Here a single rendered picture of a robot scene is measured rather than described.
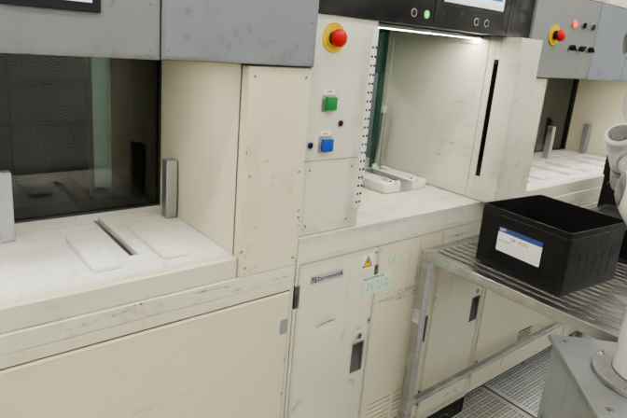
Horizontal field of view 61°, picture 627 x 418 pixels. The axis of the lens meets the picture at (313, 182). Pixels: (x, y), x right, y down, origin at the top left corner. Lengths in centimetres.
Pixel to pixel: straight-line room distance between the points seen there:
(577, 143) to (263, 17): 243
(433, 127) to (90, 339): 132
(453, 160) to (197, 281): 105
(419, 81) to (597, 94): 145
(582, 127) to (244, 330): 241
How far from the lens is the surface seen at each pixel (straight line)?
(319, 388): 162
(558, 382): 130
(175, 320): 123
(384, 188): 179
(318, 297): 145
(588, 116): 328
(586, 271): 160
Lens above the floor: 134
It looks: 15 degrees down
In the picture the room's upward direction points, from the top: 5 degrees clockwise
